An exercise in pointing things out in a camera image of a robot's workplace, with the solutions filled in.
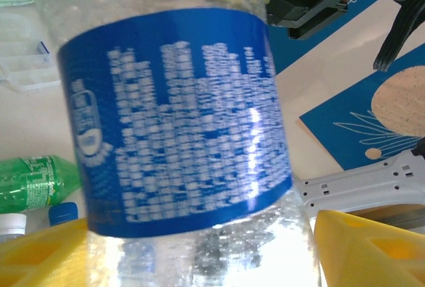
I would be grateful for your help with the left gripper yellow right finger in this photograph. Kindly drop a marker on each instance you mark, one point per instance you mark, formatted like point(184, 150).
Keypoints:
point(372, 253)

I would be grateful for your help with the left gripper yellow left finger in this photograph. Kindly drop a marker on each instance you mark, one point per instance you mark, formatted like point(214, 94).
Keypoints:
point(40, 257)

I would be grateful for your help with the blue label bottle white cap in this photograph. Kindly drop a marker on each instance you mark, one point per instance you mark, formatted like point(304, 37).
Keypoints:
point(11, 228)

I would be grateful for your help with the clear bottle dark blue cap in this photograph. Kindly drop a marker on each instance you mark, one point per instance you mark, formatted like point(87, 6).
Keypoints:
point(63, 214)

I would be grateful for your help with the green soda bottle yellow cap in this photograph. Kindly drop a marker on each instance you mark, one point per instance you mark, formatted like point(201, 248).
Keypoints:
point(33, 180)

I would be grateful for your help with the large clear bottle blue label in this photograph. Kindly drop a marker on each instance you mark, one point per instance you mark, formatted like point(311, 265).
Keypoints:
point(172, 124)

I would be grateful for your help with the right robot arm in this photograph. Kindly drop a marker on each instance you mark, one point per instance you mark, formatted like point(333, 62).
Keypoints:
point(358, 184)

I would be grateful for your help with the clear plastic compartment box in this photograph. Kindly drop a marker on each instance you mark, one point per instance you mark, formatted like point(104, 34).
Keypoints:
point(26, 71)

